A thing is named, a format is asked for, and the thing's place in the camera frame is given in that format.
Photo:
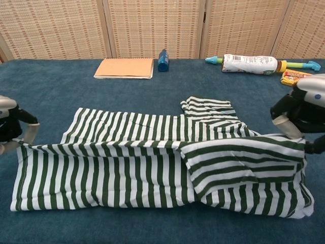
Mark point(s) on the yellow curry box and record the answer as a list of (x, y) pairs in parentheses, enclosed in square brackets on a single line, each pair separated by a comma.
[(292, 77)]

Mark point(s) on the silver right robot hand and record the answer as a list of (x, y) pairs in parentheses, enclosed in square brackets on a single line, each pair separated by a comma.
[(309, 111)]

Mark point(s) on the orange spiral notebook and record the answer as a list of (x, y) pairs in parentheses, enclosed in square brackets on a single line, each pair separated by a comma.
[(124, 67)]

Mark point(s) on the green blue toy water pump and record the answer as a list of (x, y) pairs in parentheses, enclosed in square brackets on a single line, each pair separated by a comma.
[(213, 60)]

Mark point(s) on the white labelled bottle brown cap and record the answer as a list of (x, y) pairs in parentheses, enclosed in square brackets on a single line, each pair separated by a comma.
[(248, 64)]

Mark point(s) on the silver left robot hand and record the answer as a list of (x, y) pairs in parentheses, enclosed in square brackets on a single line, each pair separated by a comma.
[(10, 124)]

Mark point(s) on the woven folding screen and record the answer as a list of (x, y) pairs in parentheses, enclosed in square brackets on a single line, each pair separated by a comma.
[(152, 25)]

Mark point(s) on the green white striped T-shirt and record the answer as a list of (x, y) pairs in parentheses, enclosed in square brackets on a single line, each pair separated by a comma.
[(101, 172)]

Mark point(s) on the small blue bottle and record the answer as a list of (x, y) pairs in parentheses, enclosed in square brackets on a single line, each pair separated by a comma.
[(163, 62)]

